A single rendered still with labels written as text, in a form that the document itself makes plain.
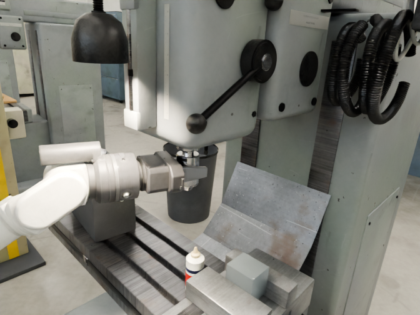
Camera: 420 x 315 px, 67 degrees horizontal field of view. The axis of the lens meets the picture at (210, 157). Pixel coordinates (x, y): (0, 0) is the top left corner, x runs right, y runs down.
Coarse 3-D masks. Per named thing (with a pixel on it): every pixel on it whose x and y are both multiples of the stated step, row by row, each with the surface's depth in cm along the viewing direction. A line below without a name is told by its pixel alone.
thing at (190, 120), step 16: (256, 48) 51; (272, 48) 53; (240, 64) 53; (256, 64) 51; (272, 64) 54; (240, 80) 50; (256, 80) 53; (224, 96) 48; (208, 112) 46; (192, 128) 45
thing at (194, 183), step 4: (176, 160) 64; (184, 164) 62; (188, 164) 62; (192, 164) 63; (196, 164) 63; (196, 180) 65; (184, 184) 64; (188, 184) 64; (192, 184) 64; (196, 184) 65
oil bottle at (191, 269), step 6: (192, 252) 68; (198, 252) 68; (186, 258) 69; (192, 258) 68; (198, 258) 68; (186, 264) 69; (192, 264) 67; (198, 264) 67; (186, 270) 69; (192, 270) 68; (198, 270) 68; (186, 276) 69
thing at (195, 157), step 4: (180, 152) 64; (196, 152) 65; (176, 156) 64; (180, 156) 62; (184, 156) 62; (188, 156) 62; (192, 156) 63; (196, 156) 63; (180, 160) 63; (184, 160) 62; (188, 160) 62; (192, 160) 62; (196, 160) 63
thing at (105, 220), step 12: (96, 204) 82; (108, 204) 84; (120, 204) 87; (132, 204) 89; (84, 216) 89; (96, 216) 83; (108, 216) 85; (120, 216) 88; (132, 216) 90; (84, 228) 91; (96, 228) 84; (108, 228) 86; (120, 228) 89; (132, 228) 92; (96, 240) 85
